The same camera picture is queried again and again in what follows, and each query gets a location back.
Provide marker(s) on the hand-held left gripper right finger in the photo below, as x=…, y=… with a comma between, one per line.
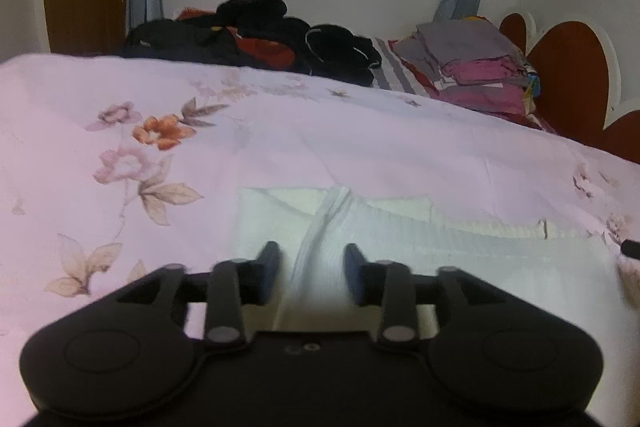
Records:
x=353, y=274

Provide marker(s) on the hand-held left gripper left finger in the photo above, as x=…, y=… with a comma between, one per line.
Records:
x=270, y=272

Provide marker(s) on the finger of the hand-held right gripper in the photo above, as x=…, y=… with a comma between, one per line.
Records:
x=631, y=249

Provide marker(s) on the white long-sleeved shirt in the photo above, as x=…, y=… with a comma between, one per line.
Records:
x=450, y=257

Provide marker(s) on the pile of black clothes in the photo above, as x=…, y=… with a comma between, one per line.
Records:
x=330, y=47

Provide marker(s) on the stack of folded clothes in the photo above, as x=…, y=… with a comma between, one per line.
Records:
x=475, y=57

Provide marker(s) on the pink floral bed sheet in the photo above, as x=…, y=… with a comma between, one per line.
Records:
x=350, y=132

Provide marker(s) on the red and white headboard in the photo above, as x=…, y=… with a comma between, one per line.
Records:
x=570, y=67

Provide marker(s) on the grey striped cloth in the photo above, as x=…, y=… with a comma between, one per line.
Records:
x=400, y=72

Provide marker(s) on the red garment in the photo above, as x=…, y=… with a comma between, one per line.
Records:
x=265, y=52

